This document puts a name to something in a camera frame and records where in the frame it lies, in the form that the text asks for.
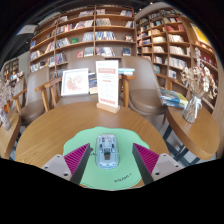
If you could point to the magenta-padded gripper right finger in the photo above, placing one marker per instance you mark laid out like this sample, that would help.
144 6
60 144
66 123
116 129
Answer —
160 165

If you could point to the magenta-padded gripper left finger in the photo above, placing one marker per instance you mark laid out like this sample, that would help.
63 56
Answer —
63 165

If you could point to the dark cover book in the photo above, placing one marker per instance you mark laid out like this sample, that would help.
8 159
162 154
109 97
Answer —
93 83

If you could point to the distant wooden bookshelf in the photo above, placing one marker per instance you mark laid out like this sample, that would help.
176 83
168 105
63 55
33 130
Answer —
10 68

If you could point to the white hanging ceiling panel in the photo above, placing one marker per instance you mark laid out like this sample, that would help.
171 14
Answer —
26 30

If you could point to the green wavy-edged mouse pad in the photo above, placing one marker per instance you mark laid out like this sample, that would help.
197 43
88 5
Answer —
110 178

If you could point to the glass vase with beige flowers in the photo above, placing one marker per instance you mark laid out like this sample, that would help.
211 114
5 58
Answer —
192 110

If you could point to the white sign on wooden base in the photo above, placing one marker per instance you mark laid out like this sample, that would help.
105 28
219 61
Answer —
107 83

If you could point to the stack of colourful books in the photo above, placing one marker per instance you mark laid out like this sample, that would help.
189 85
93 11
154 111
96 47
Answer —
173 98

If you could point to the curved wooden bookshelf with books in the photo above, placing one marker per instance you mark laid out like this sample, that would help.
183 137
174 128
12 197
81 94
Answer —
173 43

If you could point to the white framed floral picture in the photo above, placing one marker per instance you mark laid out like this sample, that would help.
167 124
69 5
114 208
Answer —
75 82

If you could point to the brown upholstered wooden armchair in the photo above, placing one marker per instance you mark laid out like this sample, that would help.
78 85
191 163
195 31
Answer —
83 61
145 96
33 110

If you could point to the translucent light blue computer mouse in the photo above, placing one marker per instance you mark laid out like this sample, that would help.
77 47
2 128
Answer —
107 151

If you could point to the light blue book stack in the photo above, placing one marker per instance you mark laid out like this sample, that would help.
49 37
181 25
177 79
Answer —
126 71

